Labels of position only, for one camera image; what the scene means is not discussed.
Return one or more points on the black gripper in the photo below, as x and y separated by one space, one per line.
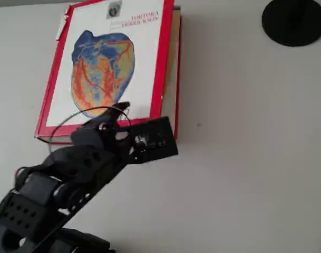
109 117

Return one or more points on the red anatomy textbook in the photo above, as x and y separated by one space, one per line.
102 39

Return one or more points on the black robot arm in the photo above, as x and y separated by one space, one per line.
31 210

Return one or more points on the black round stand base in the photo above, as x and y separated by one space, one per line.
292 23

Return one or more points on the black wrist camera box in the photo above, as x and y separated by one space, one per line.
157 139

